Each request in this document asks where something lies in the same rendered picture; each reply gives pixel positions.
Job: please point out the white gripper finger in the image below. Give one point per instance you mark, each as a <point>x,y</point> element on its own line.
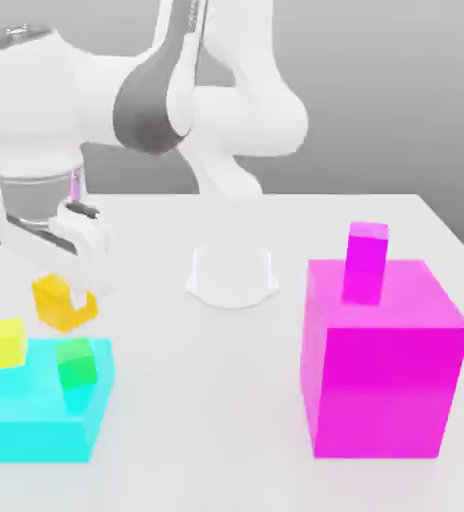
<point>78,299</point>

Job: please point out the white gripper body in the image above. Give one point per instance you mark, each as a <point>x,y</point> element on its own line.
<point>92,256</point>

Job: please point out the small orange cube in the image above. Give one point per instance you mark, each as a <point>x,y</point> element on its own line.
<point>52,304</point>

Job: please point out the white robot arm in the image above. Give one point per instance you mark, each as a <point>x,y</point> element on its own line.
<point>232,120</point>

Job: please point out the small green cube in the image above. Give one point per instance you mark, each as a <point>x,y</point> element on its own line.
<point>76,366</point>

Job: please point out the small yellow cube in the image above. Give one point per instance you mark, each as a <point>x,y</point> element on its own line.
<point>2,344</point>

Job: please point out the small magenta cube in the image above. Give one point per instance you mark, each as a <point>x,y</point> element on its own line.
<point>364,272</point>

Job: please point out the large cyan box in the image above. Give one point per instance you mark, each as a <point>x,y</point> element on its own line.
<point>28,428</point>

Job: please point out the large magenta box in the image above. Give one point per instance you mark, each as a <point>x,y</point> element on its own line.
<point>384,392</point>

